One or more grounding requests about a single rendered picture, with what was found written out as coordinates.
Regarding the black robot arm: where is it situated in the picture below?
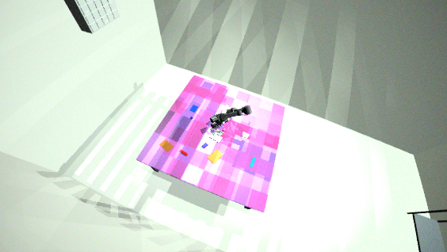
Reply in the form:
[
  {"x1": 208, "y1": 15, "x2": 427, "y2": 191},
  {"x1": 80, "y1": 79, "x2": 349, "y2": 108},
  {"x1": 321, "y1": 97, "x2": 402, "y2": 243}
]
[{"x1": 210, "y1": 105, "x2": 252, "y2": 123}]

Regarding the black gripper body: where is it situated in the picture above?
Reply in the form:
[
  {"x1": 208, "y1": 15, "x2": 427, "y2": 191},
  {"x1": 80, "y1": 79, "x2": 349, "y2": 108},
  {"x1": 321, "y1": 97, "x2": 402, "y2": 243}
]
[{"x1": 210, "y1": 120, "x2": 227, "y2": 128}]

